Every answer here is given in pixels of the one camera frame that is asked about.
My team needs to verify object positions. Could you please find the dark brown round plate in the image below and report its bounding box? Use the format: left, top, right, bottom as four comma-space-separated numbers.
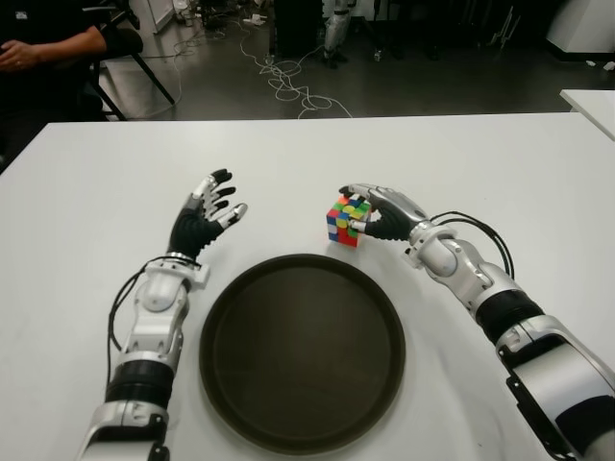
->
199, 253, 407, 455

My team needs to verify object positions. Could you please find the tangled white floor cable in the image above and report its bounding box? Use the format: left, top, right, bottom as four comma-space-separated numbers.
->
238, 18, 355, 120

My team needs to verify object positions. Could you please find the seated person's black-clothed body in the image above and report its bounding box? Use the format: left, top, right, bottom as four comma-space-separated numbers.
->
0, 0, 111, 159

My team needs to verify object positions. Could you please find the multicoloured Rubik's cube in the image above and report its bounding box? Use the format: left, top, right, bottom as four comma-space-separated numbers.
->
325, 194, 374, 249

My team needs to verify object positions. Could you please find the black chair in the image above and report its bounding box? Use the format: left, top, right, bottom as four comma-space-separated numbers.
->
88, 0, 177, 121

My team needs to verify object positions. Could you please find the white cabinet with black base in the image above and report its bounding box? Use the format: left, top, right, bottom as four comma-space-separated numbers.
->
545, 0, 615, 63

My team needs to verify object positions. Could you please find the robot left hand black silver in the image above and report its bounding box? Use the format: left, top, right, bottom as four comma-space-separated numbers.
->
167, 167, 250, 263

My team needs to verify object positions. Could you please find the thin white floor cable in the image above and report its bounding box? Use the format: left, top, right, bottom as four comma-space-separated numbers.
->
170, 28, 222, 105

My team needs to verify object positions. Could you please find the person's bare forearm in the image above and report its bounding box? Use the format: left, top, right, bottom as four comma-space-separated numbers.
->
36, 26, 108, 63

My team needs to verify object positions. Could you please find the robot right hand black silver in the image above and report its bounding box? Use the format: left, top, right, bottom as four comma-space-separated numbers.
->
338, 181, 431, 244

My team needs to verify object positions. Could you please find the white side table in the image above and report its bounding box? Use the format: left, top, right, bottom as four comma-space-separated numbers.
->
559, 88, 615, 143

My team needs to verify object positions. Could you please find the white board panel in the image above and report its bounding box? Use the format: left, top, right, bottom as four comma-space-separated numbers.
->
129, 0, 179, 35

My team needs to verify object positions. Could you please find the grey metal folding stand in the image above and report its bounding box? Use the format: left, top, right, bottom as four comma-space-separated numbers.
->
487, 2, 523, 49

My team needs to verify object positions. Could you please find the seated person's hand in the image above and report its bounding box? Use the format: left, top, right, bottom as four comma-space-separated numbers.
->
0, 39, 42, 73

